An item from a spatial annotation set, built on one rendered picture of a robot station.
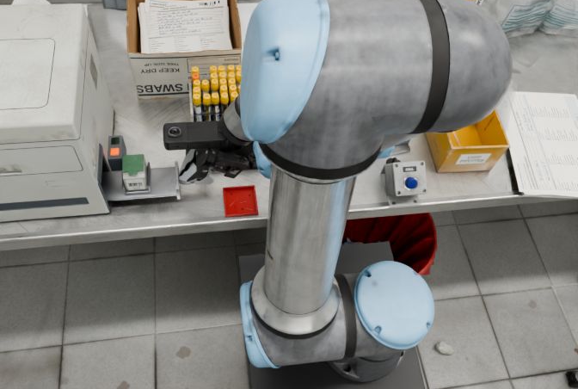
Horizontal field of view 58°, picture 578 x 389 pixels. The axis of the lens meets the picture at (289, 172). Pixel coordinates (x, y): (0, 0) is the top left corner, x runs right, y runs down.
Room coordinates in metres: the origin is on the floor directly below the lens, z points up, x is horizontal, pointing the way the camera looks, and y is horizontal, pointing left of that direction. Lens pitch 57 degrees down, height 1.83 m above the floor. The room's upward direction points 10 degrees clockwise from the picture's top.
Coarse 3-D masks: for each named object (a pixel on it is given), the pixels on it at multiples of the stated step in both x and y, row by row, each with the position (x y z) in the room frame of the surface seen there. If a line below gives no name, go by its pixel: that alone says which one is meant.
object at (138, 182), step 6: (144, 162) 0.52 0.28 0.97; (144, 168) 0.51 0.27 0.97; (126, 174) 0.49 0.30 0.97; (138, 174) 0.49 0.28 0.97; (144, 174) 0.50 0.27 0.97; (126, 180) 0.48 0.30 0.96; (132, 180) 0.48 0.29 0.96; (138, 180) 0.49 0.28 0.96; (144, 180) 0.49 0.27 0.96; (126, 186) 0.48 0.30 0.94; (132, 186) 0.48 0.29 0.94; (138, 186) 0.48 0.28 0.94; (144, 186) 0.49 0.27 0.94
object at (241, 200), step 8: (224, 192) 0.54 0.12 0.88; (232, 192) 0.54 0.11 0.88; (240, 192) 0.55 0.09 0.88; (248, 192) 0.55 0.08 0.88; (224, 200) 0.52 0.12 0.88; (232, 200) 0.53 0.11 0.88; (240, 200) 0.53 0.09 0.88; (248, 200) 0.53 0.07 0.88; (256, 200) 0.53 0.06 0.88; (224, 208) 0.50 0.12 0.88; (232, 208) 0.51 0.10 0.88; (240, 208) 0.51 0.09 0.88; (248, 208) 0.51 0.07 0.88; (256, 208) 0.51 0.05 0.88; (232, 216) 0.49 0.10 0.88; (240, 216) 0.49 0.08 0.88
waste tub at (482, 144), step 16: (496, 112) 0.81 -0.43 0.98; (464, 128) 0.82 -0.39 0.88; (480, 128) 0.82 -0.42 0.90; (496, 128) 0.78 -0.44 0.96; (432, 144) 0.75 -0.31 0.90; (448, 144) 0.70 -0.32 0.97; (464, 144) 0.78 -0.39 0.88; (480, 144) 0.79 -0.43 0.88; (496, 144) 0.75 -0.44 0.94; (448, 160) 0.69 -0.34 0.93; (464, 160) 0.70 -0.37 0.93; (480, 160) 0.71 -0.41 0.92; (496, 160) 0.72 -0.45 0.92
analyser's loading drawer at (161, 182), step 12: (156, 168) 0.55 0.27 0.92; (168, 168) 0.55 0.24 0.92; (108, 180) 0.50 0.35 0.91; (120, 180) 0.50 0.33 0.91; (156, 180) 0.52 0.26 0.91; (168, 180) 0.52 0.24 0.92; (108, 192) 0.47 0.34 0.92; (120, 192) 0.48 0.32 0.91; (132, 192) 0.48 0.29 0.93; (144, 192) 0.48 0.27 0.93; (156, 192) 0.49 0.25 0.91; (168, 192) 0.50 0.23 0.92
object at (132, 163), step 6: (126, 156) 0.52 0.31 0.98; (132, 156) 0.52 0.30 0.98; (138, 156) 0.53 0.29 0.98; (126, 162) 0.51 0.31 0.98; (132, 162) 0.51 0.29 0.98; (138, 162) 0.51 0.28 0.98; (126, 168) 0.50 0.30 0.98; (132, 168) 0.50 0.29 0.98; (138, 168) 0.50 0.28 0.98; (132, 174) 0.48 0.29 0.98
